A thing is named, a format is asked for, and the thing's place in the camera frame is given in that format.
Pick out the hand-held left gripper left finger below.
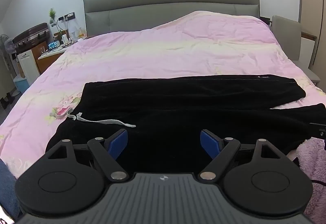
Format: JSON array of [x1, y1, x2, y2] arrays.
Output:
[[46, 129, 129, 182]]

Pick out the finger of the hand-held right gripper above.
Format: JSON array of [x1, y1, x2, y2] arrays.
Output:
[[309, 122, 326, 150]]

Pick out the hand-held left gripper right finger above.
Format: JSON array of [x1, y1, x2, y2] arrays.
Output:
[[199, 129, 283, 184]]

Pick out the black pants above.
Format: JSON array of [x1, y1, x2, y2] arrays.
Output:
[[45, 74, 326, 174]]

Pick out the purple fuzzy blanket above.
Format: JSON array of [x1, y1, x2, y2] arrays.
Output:
[[288, 136, 326, 222]]

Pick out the white side cabinet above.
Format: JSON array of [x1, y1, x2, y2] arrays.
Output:
[[301, 31, 318, 70]]

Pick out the pink floral duvet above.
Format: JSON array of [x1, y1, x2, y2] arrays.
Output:
[[0, 10, 326, 179]]

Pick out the wooden nightstand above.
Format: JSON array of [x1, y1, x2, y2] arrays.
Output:
[[36, 41, 67, 75]]

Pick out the light blue bin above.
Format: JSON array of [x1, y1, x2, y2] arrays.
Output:
[[13, 75, 29, 94]]

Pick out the person's leg in blue jeans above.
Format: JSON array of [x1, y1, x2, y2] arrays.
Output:
[[0, 158, 22, 220]]

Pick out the pair of dark shoes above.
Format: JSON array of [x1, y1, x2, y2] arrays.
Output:
[[0, 92, 16, 110]]

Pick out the white storage cabinet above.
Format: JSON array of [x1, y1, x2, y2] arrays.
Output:
[[17, 49, 41, 86]]

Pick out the brown suitcase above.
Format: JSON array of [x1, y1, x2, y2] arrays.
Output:
[[13, 23, 50, 54]]

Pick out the small green potted plant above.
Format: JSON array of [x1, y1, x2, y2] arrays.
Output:
[[48, 8, 57, 26]]

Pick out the grey standing fan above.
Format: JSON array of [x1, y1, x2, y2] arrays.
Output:
[[0, 34, 16, 92]]

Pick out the grey upholstered headboard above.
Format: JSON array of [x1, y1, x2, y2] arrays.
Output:
[[83, 0, 261, 37]]

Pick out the black wall power outlet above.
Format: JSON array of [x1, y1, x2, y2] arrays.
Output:
[[57, 12, 76, 22]]

